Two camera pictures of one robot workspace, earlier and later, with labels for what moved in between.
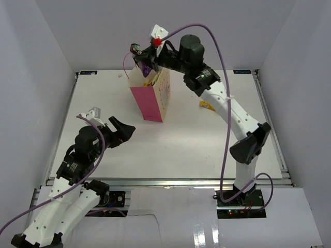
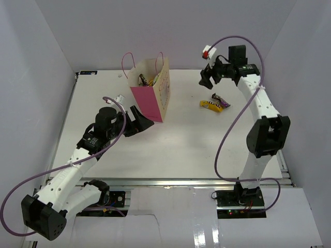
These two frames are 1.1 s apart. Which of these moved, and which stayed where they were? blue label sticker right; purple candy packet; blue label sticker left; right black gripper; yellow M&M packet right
Moved: right black gripper; purple candy packet
Stayed: blue label sticker left; blue label sticker right; yellow M&M packet right
